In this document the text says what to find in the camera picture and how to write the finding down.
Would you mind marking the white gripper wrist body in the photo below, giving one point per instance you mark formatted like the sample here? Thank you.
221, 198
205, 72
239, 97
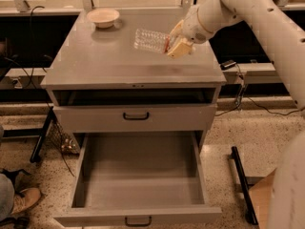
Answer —
193, 27

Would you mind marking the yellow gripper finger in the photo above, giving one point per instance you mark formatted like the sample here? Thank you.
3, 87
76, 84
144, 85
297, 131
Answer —
180, 47
177, 30

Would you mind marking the clear plastic water bottle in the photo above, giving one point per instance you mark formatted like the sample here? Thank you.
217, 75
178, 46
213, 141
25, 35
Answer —
152, 41

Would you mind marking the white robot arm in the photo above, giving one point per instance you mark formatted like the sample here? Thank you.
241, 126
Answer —
283, 42

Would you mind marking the grey drawer cabinet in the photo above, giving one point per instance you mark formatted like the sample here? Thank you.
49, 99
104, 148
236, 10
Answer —
103, 68

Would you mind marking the open grey bottom drawer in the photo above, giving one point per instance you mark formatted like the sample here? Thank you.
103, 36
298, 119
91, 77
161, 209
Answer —
157, 174

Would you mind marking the small black device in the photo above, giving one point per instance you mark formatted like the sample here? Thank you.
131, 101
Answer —
227, 65

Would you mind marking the white bowl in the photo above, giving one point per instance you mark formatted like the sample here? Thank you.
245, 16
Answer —
103, 18

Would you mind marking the cardboard box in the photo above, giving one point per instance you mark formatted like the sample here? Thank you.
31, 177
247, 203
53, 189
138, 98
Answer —
260, 195

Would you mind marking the black metal floor bar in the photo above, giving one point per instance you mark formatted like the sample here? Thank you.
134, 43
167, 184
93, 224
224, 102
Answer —
250, 215

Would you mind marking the black table leg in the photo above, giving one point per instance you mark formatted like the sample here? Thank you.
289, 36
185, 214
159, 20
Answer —
35, 157

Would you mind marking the blue jeans leg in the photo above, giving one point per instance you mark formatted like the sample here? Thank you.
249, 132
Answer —
6, 197

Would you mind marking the black upper drawer handle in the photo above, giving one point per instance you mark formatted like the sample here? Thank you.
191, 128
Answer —
136, 117

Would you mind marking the black drawer handle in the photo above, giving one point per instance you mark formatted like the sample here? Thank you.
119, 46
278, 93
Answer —
136, 117
138, 222

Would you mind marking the black lower drawer handle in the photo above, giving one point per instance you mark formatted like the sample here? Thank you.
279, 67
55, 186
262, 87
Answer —
138, 222

